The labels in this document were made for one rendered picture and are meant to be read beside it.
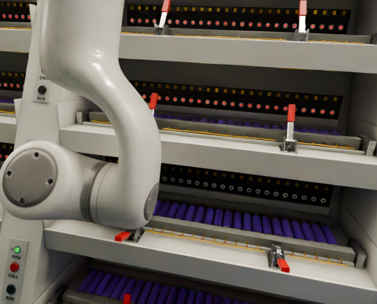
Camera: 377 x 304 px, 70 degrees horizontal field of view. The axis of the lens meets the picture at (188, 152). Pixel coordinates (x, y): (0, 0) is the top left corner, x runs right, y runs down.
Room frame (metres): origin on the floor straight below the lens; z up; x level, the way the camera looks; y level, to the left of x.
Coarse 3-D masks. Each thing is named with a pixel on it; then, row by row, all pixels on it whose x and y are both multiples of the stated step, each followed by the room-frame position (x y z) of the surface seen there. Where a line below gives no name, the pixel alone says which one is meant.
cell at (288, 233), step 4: (284, 220) 0.58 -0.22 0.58; (284, 224) 0.57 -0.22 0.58; (288, 224) 0.57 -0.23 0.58; (284, 228) 0.56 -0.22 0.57; (288, 228) 0.55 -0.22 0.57; (284, 232) 0.55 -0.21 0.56; (288, 232) 0.54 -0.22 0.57; (292, 232) 0.55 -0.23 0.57; (284, 236) 0.54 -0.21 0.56; (288, 236) 0.53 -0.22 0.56; (292, 236) 0.53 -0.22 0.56
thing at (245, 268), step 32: (192, 192) 0.66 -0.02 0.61; (224, 192) 0.65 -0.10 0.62; (64, 224) 0.55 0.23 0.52; (96, 224) 0.56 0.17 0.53; (352, 224) 0.55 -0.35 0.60; (96, 256) 0.53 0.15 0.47; (128, 256) 0.52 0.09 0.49; (160, 256) 0.50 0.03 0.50; (192, 256) 0.49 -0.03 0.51; (224, 256) 0.49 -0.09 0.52; (256, 256) 0.50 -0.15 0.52; (288, 256) 0.50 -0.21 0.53; (256, 288) 0.48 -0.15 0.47; (288, 288) 0.47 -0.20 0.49; (320, 288) 0.45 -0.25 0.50; (352, 288) 0.44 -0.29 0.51
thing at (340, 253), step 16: (160, 224) 0.54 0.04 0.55; (176, 224) 0.54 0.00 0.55; (192, 224) 0.54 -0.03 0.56; (208, 224) 0.54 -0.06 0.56; (224, 240) 0.52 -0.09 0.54; (240, 240) 0.52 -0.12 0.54; (256, 240) 0.51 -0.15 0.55; (272, 240) 0.51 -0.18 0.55; (288, 240) 0.51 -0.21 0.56; (304, 240) 0.51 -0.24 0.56; (304, 256) 0.49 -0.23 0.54; (320, 256) 0.50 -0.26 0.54; (336, 256) 0.49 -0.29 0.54; (352, 256) 0.48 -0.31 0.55
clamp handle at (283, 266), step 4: (276, 248) 0.47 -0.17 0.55; (276, 252) 0.47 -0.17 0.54; (276, 256) 0.46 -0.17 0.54; (280, 256) 0.46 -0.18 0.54; (280, 260) 0.43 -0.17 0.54; (284, 260) 0.44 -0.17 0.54; (280, 264) 0.41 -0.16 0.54; (284, 264) 0.42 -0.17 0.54; (280, 268) 0.41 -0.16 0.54; (284, 268) 0.41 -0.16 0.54; (288, 268) 0.40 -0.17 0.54; (288, 272) 0.40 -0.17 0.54
